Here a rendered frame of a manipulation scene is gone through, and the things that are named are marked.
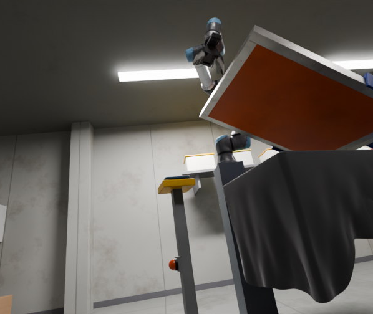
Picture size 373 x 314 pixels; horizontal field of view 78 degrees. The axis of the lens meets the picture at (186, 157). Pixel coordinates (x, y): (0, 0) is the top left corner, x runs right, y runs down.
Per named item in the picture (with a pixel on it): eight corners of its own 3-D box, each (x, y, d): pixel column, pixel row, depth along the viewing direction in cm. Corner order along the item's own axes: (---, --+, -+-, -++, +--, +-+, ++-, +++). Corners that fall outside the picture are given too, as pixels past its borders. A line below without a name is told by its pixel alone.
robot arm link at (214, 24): (222, 29, 127) (220, 14, 120) (221, 43, 123) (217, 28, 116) (209, 32, 130) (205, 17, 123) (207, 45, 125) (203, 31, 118)
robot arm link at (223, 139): (218, 157, 181) (215, 142, 185) (235, 154, 177) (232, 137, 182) (215, 152, 170) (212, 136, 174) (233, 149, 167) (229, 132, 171)
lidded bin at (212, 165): (212, 175, 394) (209, 161, 404) (217, 168, 358) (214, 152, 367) (184, 178, 388) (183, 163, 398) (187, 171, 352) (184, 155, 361)
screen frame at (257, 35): (253, 30, 81) (254, 24, 83) (199, 117, 133) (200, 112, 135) (426, 114, 93) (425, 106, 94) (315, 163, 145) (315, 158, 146)
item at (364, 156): (332, 301, 59) (285, 150, 74) (320, 299, 63) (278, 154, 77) (441, 270, 73) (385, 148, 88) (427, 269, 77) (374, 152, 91)
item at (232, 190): (326, 306, 58) (279, 150, 73) (240, 285, 98) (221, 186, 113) (335, 304, 59) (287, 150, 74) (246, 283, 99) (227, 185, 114)
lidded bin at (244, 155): (247, 171, 402) (243, 157, 411) (255, 164, 366) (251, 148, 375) (220, 174, 396) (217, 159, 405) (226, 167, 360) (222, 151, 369)
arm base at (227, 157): (215, 170, 177) (213, 157, 180) (234, 168, 178) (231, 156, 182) (219, 163, 162) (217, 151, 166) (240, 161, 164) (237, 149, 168)
